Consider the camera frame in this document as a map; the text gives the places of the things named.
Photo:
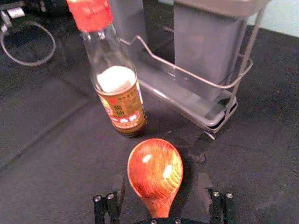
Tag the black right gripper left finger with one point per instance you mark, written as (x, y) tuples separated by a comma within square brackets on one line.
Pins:
[(102, 210)]

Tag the red-brown wooden spoon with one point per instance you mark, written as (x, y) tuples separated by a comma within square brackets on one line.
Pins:
[(155, 168)]

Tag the black rack with steel bars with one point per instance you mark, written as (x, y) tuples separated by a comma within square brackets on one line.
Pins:
[(243, 70)]

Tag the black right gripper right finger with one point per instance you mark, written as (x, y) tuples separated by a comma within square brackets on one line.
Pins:
[(220, 207)]

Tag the glass sauce bottle red cap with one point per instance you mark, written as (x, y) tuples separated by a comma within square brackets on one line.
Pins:
[(121, 107)]

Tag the grey plastic utensil holder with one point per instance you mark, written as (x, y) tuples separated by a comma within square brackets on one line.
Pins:
[(205, 46)]

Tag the black table cloth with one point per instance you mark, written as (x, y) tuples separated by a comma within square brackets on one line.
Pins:
[(58, 140)]

